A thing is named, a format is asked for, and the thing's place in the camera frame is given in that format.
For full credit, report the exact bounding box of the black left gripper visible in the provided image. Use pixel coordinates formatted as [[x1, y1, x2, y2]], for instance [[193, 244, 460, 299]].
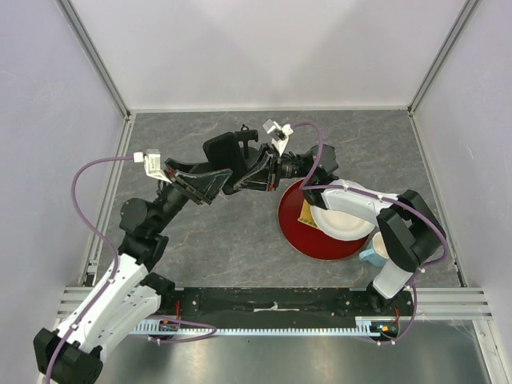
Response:
[[151, 157, 232, 233]]

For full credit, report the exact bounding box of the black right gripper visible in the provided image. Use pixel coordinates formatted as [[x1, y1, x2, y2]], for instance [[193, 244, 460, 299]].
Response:
[[231, 144, 312, 194]]

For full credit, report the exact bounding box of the black phone stand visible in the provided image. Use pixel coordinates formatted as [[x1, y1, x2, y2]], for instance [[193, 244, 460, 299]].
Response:
[[235, 124, 259, 166]]

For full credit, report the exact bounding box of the black smartphone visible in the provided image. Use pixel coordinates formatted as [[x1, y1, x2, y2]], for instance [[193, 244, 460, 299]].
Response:
[[202, 132, 247, 189]]

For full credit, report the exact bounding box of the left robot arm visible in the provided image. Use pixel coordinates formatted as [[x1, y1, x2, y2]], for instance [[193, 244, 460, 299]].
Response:
[[34, 150, 233, 383]]

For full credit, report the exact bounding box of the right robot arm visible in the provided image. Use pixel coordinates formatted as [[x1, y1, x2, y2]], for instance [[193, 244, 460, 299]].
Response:
[[219, 143, 447, 315]]

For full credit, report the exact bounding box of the yellow sponge cloth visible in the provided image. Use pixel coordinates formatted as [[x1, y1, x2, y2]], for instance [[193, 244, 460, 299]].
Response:
[[298, 200, 317, 228]]

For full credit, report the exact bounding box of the red round tray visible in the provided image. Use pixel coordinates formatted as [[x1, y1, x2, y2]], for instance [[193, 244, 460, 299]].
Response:
[[278, 180, 370, 261]]

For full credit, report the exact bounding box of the white paper plate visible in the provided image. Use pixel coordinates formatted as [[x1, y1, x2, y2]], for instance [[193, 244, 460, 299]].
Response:
[[311, 206, 375, 242]]

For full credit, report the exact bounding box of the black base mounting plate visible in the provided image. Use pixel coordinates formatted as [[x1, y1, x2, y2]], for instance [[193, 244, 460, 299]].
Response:
[[156, 287, 414, 326]]

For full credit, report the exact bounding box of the light blue mug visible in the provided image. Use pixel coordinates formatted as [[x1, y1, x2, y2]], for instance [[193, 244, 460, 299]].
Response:
[[358, 232, 389, 268]]

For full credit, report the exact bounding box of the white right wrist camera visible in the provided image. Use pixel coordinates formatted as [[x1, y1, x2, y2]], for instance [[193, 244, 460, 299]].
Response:
[[262, 119, 294, 155]]

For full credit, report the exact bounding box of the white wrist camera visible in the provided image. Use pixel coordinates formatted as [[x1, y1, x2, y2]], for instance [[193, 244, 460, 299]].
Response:
[[262, 119, 294, 155], [133, 149, 169, 182]]

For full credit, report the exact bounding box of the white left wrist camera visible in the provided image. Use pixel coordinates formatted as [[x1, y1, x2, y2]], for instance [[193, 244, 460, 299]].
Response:
[[133, 149, 169, 182]]

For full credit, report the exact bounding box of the slotted cable duct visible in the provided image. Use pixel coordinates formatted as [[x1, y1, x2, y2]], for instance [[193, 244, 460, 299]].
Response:
[[130, 317, 399, 338]]

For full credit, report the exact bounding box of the aluminium frame post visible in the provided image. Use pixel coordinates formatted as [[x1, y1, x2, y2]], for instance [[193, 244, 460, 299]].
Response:
[[55, 0, 131, 120], [407, 0, 481, 118]]

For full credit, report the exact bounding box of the aluminium front rail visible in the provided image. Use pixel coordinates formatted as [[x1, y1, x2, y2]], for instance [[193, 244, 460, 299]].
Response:
[[56, 286, 492, 320]]

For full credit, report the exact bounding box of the right aluminium frame post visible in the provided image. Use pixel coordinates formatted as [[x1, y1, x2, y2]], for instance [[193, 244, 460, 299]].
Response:
[[407, 0, 481, 118]]

